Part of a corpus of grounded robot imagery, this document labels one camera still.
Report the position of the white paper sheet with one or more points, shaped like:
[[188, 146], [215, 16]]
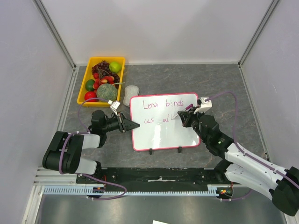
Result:
[[158, 222]]

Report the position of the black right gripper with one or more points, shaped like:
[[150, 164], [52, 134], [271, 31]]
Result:
[[189, 118]]

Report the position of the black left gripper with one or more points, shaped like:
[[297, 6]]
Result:
[[124, 124]]

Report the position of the green netted melon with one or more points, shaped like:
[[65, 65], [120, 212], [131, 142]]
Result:
[[107, 92]]

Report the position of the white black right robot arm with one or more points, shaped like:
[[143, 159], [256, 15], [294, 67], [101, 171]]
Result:
[[239, 165]]

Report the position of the yellow plastic bin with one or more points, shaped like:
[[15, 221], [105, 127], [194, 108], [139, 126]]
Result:
[[89, 75]]

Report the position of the dark green lime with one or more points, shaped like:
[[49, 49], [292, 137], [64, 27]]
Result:
[[89, 85]]

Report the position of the white whiteboard eraser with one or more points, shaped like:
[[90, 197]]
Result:
[[129, 92]]

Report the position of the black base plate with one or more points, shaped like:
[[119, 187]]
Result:
[[162, 179]]

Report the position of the red tomato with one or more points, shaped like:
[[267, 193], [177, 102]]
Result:
[[91, 96]]

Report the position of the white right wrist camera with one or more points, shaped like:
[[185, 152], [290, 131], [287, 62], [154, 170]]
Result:
[[204, 104]]

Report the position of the pink framed whiteboard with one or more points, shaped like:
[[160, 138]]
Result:
[[160, 127]]

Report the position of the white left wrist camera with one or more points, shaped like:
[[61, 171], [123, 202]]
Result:
[[114, 106]]

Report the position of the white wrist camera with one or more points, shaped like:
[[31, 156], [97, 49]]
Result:
[[114, 106], [204, 104]]

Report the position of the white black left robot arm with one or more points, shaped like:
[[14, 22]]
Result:
[[64, 153]]

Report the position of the dark red grape bunch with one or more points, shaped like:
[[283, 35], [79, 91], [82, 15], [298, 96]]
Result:
[[102, 67]]

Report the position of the light green apple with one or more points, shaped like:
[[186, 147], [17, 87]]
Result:
[[115, 67]]

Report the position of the grey slotted cable duct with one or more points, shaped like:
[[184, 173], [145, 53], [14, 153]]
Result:
[[92, 191]]

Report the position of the white marker purple cap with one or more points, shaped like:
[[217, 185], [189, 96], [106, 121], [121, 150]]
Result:
[[187, 108]]

